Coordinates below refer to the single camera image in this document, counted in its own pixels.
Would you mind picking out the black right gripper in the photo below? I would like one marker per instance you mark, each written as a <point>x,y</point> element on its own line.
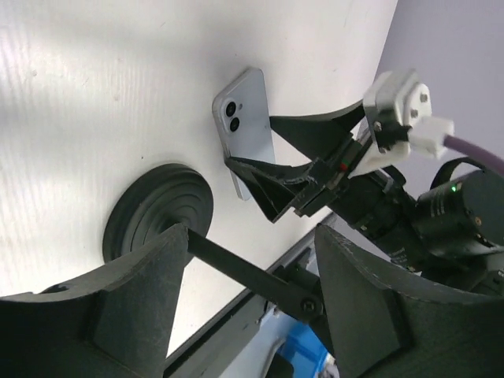
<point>278,188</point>

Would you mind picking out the blue plastic bin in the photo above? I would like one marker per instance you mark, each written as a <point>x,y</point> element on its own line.
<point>303,350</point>

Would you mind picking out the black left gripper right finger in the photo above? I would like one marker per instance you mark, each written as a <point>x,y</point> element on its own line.
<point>387,322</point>

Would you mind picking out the black phone stand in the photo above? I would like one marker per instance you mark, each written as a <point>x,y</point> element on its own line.
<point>176,194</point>

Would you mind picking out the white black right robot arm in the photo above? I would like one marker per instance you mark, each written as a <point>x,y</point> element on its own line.
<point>452,234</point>

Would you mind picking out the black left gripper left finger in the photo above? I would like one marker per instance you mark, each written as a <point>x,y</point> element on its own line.
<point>114,321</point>

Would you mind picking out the light blue smartphone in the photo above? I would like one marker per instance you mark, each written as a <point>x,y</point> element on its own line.
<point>241,114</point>

